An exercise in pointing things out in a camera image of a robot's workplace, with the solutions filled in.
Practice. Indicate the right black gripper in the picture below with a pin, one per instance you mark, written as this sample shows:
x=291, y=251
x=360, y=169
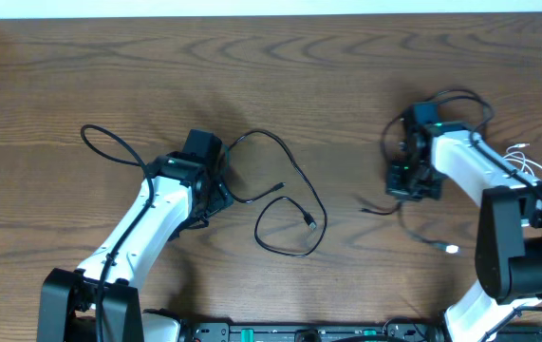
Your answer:
x=427, y=192

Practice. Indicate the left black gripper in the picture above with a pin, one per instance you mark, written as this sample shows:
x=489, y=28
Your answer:
x=221, y=196

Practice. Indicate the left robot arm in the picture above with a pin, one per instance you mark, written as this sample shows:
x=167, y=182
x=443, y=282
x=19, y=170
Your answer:
x=100, y=299

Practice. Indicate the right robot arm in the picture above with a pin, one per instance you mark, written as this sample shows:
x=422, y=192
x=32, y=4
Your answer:
x=508, y=256

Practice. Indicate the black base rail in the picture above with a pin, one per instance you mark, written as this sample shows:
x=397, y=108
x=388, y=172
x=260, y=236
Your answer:
x=308, y=332

